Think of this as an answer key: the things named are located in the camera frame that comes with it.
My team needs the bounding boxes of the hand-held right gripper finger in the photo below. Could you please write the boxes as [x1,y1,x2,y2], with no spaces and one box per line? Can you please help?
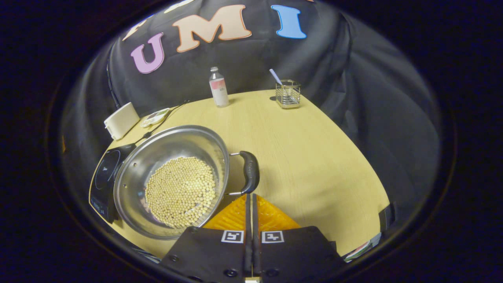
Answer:
[159,193,252,283]
[252,193,346,283]

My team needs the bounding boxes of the steel pot with black handles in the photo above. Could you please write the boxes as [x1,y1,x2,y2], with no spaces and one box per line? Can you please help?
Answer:
[113,125,261,240]

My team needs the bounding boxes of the black induction cooktop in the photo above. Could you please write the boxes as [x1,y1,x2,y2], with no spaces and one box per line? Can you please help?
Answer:
[90,143,138,224]

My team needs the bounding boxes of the pile of yellow soybeans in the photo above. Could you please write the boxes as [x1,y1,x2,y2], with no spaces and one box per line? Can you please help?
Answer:
[145,156,217,229]

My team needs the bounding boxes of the colourful printed booklet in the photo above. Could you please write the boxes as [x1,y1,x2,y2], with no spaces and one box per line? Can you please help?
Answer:
[344,232,382,263]

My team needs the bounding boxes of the clear bottle with pink label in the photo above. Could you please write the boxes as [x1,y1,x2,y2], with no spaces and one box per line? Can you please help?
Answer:
[209,66,230,108]

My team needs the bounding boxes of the white divided dish with beans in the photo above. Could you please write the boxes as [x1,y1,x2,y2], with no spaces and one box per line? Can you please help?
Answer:
[140,108,170,128]

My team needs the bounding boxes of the white toaster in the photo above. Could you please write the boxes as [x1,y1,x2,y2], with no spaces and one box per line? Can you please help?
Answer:
[104,102,140,140]

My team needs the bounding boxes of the wire mesh holder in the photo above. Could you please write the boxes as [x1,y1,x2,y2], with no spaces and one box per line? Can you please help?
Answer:
[275,80,301,109]

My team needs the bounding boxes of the black power cable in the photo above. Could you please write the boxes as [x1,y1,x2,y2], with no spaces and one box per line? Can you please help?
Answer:
[134,100,190,146]

